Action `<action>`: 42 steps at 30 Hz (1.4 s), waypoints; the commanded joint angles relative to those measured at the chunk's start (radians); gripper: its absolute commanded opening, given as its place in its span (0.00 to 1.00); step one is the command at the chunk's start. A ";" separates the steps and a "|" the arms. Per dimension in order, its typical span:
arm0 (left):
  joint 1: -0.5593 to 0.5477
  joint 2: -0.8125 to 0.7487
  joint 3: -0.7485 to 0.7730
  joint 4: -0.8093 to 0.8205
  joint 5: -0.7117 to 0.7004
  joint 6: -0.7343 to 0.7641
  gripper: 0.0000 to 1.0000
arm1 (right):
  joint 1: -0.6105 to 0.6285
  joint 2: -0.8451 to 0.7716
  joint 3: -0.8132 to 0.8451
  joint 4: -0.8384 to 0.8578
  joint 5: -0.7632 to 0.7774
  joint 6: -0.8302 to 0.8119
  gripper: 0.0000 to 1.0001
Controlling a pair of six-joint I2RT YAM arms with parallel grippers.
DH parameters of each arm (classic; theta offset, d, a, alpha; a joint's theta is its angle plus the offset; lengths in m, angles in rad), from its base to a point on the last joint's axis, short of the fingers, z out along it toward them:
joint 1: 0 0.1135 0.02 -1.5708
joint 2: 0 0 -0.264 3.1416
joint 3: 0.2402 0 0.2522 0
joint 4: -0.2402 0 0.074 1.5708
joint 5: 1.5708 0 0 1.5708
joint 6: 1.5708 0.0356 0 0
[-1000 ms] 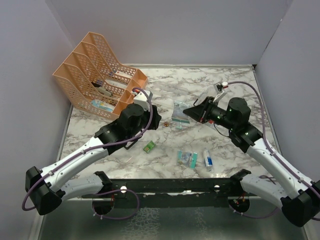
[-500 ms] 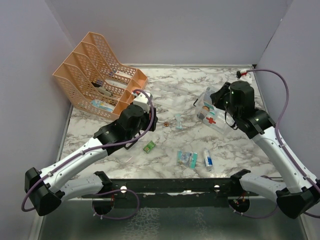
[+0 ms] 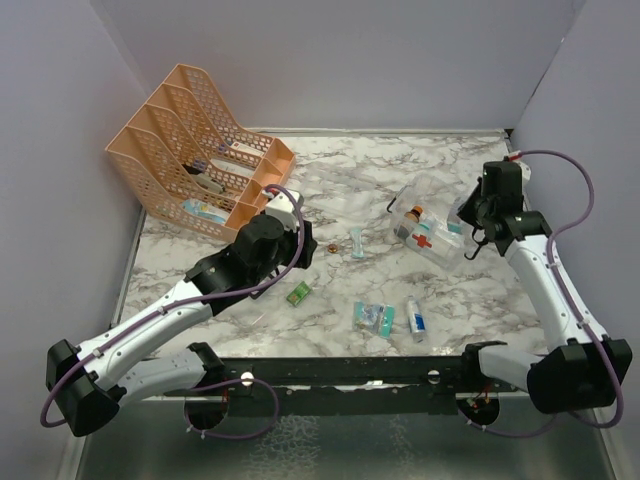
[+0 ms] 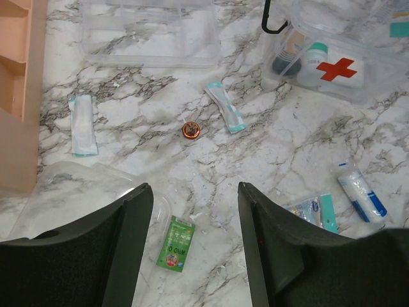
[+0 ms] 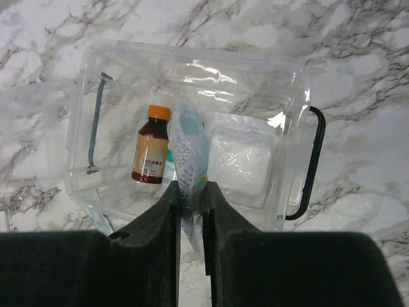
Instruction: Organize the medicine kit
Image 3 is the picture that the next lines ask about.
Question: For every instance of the blue packet in organizer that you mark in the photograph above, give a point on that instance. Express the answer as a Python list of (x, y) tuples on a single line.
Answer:
[(204, 210)]

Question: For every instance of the white gauze packet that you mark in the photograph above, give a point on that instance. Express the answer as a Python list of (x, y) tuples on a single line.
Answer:
[(446, 243)]

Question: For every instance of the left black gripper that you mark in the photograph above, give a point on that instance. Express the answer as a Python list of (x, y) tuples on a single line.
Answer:
[(308, 247)]

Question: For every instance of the green small medicine box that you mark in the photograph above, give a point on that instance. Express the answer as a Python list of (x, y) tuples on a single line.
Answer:
[(299, 294)]

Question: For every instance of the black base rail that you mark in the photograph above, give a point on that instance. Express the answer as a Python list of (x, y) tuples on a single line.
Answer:
[(342, 386)]

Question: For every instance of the white green-label bottle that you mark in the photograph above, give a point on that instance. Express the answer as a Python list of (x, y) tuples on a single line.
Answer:
[(427, 224)]

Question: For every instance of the clear box lid black handle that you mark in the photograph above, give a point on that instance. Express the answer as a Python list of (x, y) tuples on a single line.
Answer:
[(260, 295)]

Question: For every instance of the clear plastic tray insert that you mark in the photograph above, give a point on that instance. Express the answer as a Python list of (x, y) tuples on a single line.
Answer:
[(338, 194)]

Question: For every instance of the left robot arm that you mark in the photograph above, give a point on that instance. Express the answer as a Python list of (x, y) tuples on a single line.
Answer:
[(91, 381)]

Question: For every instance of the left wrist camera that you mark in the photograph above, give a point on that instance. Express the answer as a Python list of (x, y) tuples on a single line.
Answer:
[(282, 208)]

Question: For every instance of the dark item in organizer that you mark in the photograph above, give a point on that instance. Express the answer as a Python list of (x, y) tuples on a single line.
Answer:
[(212, 181)]

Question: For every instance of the clear first aid box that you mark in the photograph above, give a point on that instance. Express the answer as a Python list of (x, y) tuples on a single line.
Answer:
[(435, 196)]

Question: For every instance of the red white box in organizer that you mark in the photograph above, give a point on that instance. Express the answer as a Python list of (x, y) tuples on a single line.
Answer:
[(245, 148)]

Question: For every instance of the peach plastic file organizer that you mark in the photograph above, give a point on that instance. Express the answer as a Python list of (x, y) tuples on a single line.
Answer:
[(185, 120)]

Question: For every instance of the teal bandage packet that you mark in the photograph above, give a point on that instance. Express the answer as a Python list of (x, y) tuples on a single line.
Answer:
[(375, 318)]

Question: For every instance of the white blue tube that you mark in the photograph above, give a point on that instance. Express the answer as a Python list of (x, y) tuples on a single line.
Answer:
[(415, 319)]

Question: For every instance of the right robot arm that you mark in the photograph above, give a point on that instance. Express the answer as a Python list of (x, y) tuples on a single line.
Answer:
[(584, 367)]

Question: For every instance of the brown medicine bottle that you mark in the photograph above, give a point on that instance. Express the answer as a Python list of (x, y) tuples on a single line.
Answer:
[(408, 223)]

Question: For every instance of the teal white swab packet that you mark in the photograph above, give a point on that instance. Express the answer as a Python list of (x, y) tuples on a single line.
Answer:
[(357, 246)]

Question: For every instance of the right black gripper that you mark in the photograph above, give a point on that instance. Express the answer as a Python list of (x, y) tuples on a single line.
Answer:
[(466, 212)]

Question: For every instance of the silver blue pill packet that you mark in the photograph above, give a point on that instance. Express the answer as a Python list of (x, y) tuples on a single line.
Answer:
[(454, 223)]

